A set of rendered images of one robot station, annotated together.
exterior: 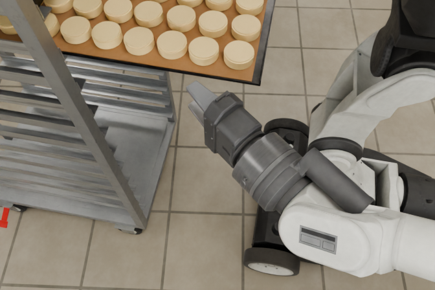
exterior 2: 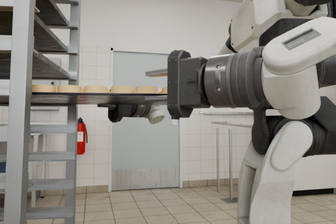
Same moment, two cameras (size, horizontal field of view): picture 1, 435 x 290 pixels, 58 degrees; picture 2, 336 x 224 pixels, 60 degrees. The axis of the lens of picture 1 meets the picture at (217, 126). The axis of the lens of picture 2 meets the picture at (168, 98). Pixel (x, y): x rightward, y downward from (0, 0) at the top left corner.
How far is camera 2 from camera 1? 62 cm
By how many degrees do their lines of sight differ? 66
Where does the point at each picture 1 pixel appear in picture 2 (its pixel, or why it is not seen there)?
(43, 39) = (29, 56)
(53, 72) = (22, 90)
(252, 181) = (224, 63)
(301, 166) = (256, 50)
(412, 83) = (292, 128)
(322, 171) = not seen: hidden behind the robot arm
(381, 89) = (275, 145)
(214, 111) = (176, 52)
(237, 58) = not seen: hidden behind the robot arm
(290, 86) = not seen: outside the picture
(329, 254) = (317, 38)
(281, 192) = (252, 55)
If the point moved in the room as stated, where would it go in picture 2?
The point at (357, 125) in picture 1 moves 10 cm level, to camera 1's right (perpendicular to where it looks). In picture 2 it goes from (276, 214) to (307, 211)
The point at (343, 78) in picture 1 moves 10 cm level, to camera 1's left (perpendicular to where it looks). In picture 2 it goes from (244, 187) to (213, 189)
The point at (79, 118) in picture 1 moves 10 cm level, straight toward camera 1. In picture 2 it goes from (18, 169) to (46, 176)
